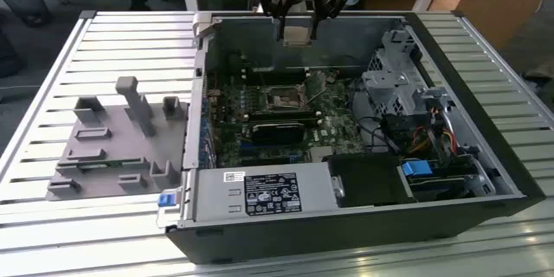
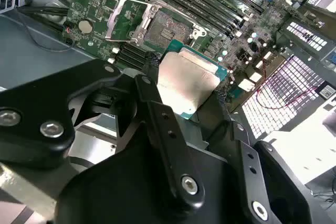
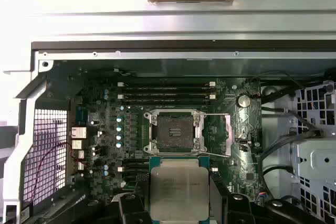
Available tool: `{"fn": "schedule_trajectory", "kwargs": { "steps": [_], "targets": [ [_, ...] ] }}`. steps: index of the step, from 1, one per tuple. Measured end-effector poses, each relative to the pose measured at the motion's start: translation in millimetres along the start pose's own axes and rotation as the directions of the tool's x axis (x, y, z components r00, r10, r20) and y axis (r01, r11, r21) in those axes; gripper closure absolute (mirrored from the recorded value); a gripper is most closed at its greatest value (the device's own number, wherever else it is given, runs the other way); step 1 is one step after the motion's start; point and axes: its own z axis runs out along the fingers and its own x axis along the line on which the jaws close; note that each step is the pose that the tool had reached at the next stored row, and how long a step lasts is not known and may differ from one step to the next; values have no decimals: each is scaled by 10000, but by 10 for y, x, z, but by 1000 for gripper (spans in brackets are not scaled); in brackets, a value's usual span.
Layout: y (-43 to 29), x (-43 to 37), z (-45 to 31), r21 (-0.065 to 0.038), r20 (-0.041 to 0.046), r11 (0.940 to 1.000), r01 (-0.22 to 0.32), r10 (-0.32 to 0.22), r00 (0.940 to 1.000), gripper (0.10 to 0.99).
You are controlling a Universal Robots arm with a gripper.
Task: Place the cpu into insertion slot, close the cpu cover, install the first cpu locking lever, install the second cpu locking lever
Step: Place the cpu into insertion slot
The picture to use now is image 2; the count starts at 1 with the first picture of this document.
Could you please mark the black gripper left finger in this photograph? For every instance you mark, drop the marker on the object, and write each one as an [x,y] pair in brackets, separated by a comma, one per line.
[39,98]

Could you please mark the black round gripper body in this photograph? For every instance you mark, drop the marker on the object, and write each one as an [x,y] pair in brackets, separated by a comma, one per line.
[118,195]

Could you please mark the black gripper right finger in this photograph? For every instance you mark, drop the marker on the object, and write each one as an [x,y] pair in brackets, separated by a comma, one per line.
[246,182]

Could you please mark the metal socket cover frame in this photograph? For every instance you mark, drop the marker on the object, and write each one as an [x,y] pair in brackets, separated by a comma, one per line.
[114,20]

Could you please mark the silver CPU green edge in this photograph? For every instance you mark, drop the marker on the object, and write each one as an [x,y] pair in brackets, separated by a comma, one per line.
[183,82]

